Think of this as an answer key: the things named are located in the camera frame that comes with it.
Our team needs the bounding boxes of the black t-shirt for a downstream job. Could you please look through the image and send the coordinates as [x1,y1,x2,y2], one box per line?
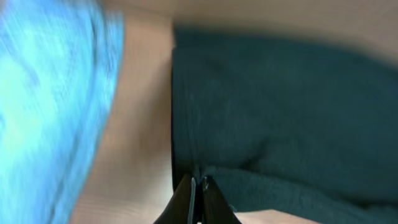
[172,26,397,223]

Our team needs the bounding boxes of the blue denim jeans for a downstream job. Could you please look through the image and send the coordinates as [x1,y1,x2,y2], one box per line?
[1,0,124,223]

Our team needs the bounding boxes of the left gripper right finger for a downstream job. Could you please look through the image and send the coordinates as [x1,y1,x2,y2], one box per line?
[202,177,241,224]

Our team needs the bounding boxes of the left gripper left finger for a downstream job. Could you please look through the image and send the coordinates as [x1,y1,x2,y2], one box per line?
[154,174,196,224]

